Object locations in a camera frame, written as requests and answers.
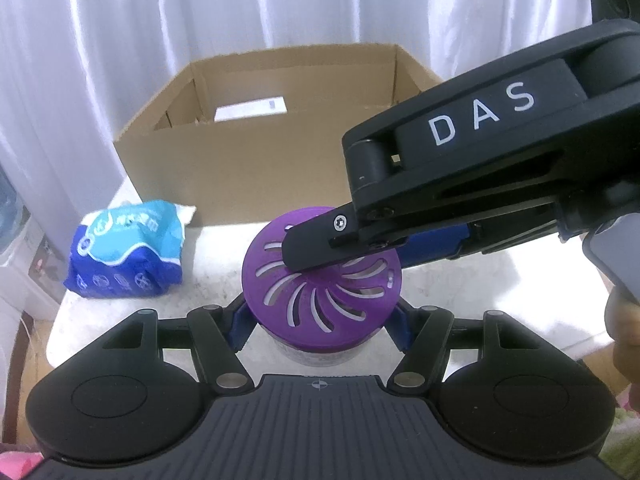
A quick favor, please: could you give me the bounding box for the blue water jug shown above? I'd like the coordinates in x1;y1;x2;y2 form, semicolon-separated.
0;165;27;261

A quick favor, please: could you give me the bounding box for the white curtain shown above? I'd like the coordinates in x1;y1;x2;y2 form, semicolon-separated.
0;0;598;221

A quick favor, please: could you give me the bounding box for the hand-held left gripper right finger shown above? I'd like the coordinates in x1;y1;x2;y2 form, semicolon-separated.
388;304;547;392

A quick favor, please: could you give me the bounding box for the green pink printed cloth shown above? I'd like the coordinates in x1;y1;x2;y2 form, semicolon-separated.
597;382;640;468

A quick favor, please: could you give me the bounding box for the blue wet wipes packet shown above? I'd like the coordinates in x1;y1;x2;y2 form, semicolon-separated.
63;199;197;299

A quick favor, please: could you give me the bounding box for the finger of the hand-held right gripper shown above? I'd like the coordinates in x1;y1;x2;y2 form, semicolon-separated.
281;203;482;274

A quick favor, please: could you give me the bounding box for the air freshener jar purple lid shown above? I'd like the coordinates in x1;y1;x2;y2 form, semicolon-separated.
241;205;404;367

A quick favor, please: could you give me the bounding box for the person's right hand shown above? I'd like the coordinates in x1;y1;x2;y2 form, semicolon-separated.
604;289;640;397

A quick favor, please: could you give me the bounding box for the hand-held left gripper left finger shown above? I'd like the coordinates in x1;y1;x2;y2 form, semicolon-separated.
101;296;256;394

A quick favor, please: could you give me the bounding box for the white box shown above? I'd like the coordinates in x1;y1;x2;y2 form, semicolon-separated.
214;95;289;124

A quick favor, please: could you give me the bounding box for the brown cardboard box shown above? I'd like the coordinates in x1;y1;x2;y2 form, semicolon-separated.
112;42;447;229

